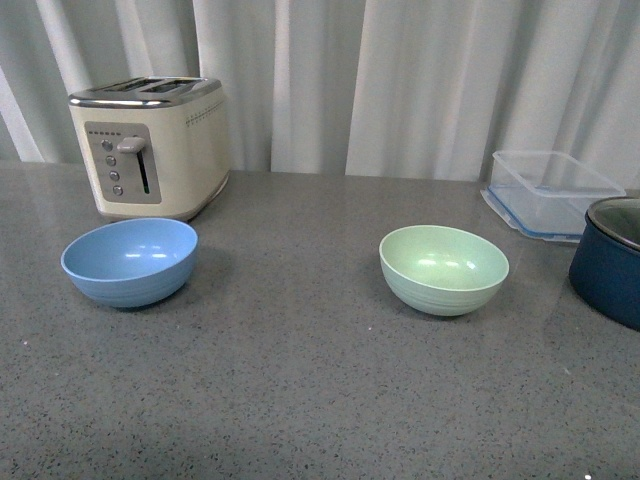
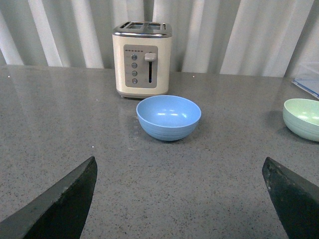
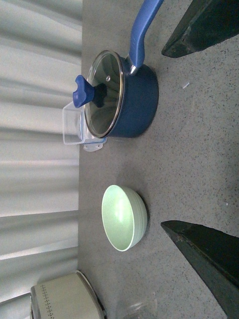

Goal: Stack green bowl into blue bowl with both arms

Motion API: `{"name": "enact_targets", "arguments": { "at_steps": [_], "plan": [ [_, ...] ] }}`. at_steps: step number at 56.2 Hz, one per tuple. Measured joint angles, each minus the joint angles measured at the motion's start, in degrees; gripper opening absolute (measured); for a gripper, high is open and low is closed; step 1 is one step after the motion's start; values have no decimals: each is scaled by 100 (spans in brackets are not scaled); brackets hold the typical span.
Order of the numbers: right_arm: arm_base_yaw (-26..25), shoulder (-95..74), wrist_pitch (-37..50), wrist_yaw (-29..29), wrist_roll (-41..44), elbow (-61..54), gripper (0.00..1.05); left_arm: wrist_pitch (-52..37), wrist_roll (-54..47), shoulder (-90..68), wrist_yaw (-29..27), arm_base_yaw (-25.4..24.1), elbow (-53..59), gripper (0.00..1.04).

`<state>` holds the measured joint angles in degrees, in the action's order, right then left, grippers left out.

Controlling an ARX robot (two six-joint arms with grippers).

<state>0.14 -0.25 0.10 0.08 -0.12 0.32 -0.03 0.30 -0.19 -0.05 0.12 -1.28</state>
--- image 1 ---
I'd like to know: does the green bowl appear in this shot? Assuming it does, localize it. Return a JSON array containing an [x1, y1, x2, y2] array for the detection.
[[379, 225, 510, 316]]

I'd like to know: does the blue bowl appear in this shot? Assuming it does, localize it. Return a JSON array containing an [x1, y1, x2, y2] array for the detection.
[[60, 218, 199, 308]]

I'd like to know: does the white pleated curtain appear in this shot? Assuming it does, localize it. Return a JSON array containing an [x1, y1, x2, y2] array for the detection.
[[1, 1, 639, 189]]

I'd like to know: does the cream two-slot toaster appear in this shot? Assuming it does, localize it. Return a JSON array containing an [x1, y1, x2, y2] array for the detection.
[[68, 76, 231, 220]]

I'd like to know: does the clear plastic food container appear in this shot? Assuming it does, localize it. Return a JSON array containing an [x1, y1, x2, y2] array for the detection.
[[481, 150, 626, 243]]

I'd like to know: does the dark blue pot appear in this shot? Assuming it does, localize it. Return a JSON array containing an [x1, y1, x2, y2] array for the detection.
[[569, 197, 639, 330]]

